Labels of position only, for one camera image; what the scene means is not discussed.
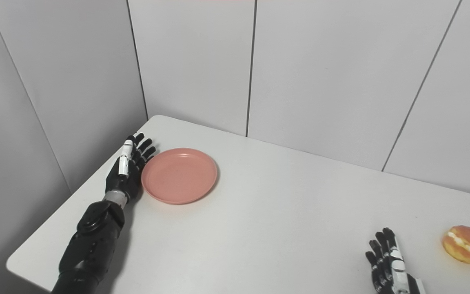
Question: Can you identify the pink round plate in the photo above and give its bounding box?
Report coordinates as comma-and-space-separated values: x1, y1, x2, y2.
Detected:
141, 148, 218, 205

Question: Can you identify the cream puff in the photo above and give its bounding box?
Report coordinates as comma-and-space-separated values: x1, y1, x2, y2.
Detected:
441, 225, 470, 265

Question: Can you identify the black and white left hand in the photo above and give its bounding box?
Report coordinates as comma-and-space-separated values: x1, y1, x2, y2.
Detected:
104, 132, 157, 201

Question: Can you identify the black and white right hand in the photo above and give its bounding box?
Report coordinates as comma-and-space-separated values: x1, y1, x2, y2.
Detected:
365, 227, 426, 294

